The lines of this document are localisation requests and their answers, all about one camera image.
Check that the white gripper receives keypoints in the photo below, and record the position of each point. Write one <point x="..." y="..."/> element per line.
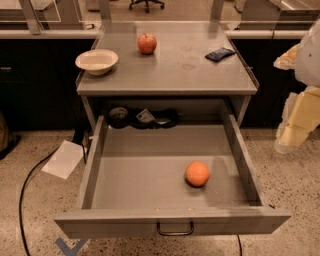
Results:
<point x="309" y="63"/>

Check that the orange fruit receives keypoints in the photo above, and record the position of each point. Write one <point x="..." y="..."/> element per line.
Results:
<point x="197" y="174"/>

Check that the grey cabinet counter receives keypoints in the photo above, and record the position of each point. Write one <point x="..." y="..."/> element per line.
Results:
<point x="177" y="67"/>

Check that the grey open drawer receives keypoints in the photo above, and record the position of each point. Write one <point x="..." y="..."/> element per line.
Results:
<point x="136" y="178"/>

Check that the dark blue snack packet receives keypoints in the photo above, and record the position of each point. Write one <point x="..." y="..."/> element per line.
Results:
<point x="219" y="54"/>

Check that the red apple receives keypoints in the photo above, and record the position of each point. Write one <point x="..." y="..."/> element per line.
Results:
<point x="146" y="43"/>

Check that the black office chair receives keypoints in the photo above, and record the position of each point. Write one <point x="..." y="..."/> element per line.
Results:
<point x="147" y="5"/>

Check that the black device with label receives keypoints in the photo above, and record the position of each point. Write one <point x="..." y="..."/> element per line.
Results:
<point x="120" y="117"/>

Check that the white ceramic bowl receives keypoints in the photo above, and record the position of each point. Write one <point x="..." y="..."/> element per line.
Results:
<point x="97" y="61"/>

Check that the white paper sheet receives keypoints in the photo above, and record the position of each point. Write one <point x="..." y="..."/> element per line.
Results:
<point x="64" y="160"/>

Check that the black drawer handle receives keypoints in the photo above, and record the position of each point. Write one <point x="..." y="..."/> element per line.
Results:
<point x="171" y="231"/>

